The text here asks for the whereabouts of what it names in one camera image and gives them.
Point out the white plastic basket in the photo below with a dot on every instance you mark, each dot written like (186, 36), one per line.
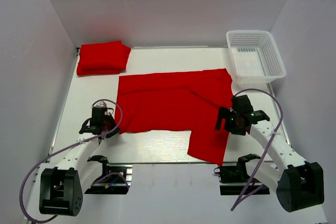
(254, 56)

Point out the folded red t shirt stack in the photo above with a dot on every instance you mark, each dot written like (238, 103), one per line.
(103, 58)

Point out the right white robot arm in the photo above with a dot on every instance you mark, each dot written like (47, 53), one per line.
(297, 183)

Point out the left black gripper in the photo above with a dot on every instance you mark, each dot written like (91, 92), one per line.
(115, 127)

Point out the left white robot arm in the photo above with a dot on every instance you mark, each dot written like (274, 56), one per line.
(62, 187)

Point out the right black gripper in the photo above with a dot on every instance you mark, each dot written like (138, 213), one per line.
(226, 113)

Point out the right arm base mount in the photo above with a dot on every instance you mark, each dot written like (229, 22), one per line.
(231, 183)

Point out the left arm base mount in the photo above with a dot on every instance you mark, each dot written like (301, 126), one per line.
(116, 180)

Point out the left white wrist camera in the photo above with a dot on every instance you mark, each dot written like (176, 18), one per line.
(100, 104)

